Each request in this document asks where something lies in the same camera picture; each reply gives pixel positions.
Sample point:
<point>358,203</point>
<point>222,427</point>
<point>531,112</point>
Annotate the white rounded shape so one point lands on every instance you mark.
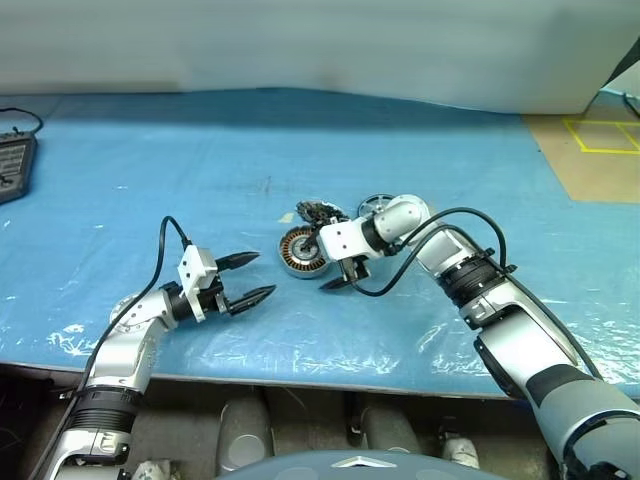
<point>460,450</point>

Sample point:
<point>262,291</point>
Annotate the round motor lid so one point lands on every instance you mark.
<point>320,212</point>

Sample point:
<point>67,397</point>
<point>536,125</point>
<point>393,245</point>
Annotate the grey robot torso dome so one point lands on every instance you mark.
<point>310,467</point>

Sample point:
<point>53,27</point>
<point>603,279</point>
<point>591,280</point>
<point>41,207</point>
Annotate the small beige tape scrap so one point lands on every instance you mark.
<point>288,217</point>

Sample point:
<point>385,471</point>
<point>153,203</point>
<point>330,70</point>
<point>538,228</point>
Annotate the blue plastic table sheet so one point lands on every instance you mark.
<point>150,175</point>

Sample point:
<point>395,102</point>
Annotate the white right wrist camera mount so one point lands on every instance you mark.
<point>345,237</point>

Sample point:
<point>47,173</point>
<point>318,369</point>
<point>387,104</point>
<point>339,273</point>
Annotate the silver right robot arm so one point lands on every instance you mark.
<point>525,320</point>

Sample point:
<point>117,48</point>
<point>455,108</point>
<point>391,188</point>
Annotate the black handheld controller box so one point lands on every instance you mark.
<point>15,165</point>

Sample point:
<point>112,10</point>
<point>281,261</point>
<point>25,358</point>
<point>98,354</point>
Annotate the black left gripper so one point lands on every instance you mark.
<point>212,295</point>

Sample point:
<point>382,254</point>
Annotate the silver spoked rotor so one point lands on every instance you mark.
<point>372,204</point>

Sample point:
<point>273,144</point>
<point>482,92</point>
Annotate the silver round motor housing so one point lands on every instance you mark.
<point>292,260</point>

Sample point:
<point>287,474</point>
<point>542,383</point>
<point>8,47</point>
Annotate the grey rounded robot leg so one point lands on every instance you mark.
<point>390,427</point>
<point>245,430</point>

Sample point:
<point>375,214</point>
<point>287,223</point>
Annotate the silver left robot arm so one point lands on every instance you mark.
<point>125,345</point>

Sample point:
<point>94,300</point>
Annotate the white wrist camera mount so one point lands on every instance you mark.
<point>345,237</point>
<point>192,265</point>

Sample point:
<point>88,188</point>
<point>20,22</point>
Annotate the white backdrop panel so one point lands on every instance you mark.
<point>300,40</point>

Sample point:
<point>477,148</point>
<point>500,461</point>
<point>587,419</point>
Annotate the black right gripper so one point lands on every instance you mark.
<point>356,267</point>

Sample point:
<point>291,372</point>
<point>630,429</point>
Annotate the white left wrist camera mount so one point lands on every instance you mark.
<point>192,265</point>

